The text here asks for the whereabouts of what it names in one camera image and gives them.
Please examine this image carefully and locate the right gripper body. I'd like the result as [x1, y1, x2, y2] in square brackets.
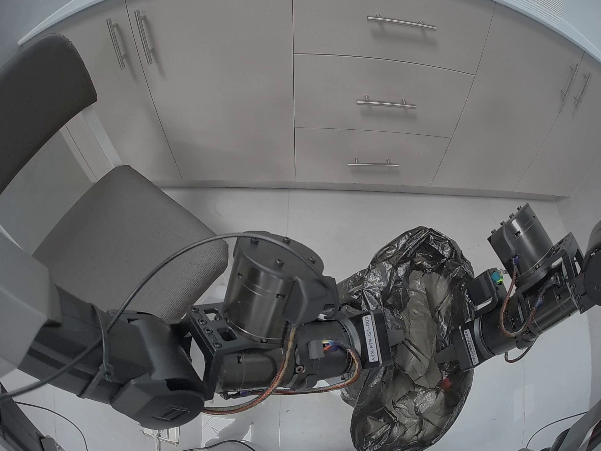
[459, 304, 529, 371]

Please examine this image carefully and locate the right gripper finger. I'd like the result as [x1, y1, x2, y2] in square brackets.
[434, 340, 465, 365]

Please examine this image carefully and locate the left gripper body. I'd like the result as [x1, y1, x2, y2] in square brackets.
[289, 312, 393, 390]

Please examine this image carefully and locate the beige cabinet with drawers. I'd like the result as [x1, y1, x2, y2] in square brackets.
[18, 0, 601, 201]

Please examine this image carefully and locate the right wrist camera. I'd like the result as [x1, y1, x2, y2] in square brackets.
[471, 268, 507, 318]

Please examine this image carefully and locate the black cable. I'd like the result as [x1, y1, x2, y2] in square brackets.
[0, 233, 336, 400]
[182, 440, 256, 451]
[516, 415, 588, 451]

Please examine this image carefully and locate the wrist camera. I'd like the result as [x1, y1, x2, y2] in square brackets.
[471, 268, 507, 318]
[286, 275, 338, 324]

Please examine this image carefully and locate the black plastic bag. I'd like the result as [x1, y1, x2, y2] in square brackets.
[336, 225, 477, 451]

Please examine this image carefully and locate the grey padded chair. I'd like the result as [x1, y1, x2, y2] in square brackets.
[0, 33, 230, 332]

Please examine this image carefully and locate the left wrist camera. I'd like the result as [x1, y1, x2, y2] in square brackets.
[286, 275, 338, 324]

